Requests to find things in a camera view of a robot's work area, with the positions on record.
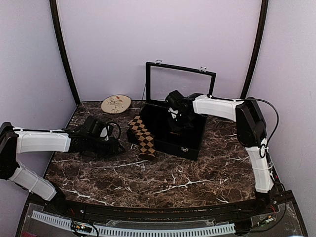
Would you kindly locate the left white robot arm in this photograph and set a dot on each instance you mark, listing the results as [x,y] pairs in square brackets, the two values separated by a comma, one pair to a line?
[15,140]

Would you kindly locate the brown tan argyle sock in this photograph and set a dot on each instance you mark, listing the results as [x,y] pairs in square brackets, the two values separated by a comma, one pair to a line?
[144,137]

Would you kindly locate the floral ceramic plate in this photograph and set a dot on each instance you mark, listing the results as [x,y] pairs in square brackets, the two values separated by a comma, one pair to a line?
[116,104]

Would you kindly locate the right black frame post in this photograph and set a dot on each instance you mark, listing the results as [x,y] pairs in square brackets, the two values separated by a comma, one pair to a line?
[256,48]

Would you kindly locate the black display box with lid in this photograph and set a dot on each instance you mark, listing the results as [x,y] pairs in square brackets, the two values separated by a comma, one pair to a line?
[155,114]

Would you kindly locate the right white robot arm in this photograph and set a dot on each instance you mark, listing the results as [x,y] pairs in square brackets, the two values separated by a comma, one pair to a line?
[250,122]

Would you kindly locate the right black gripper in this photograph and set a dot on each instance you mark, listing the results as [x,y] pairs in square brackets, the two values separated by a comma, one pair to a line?
[174,128]

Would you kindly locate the left black frame post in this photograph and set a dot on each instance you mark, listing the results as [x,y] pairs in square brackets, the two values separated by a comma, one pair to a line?
[62,50]

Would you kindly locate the black front rail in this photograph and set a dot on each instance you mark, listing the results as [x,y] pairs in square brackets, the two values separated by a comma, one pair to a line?
[284,205]

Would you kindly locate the small circuit board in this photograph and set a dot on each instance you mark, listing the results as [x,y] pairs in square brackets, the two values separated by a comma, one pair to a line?
[79,227]

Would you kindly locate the black frame post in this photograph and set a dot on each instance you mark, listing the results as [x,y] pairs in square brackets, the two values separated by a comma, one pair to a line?
[62,50]
[256,48]

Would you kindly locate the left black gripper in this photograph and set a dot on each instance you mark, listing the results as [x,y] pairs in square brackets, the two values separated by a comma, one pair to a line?
[113,149]

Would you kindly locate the grey slotted cable duct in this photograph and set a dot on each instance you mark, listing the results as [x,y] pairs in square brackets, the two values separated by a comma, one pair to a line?
[116,228]

